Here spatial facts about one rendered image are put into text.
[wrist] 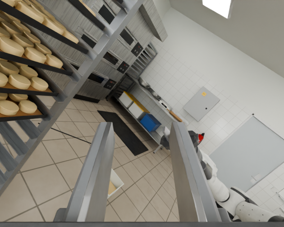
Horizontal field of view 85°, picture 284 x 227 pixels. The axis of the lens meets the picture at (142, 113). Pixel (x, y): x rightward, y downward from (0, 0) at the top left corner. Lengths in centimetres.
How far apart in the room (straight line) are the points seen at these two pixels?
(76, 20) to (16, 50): 188
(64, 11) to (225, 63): 345
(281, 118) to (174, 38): 312
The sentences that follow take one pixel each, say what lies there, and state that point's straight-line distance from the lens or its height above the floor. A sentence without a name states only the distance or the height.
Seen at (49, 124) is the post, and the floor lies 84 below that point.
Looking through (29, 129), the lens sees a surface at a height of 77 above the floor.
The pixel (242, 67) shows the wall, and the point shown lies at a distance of 437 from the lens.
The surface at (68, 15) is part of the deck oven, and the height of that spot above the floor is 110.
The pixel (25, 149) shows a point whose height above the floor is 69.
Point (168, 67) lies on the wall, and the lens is 447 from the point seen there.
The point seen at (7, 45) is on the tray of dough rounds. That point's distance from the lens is 47.
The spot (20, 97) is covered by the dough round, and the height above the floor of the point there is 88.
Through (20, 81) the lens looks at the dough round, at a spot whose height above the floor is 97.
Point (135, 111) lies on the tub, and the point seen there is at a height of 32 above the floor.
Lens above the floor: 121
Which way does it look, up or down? 12 degrees down
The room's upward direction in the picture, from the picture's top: 42 degrees clockwise
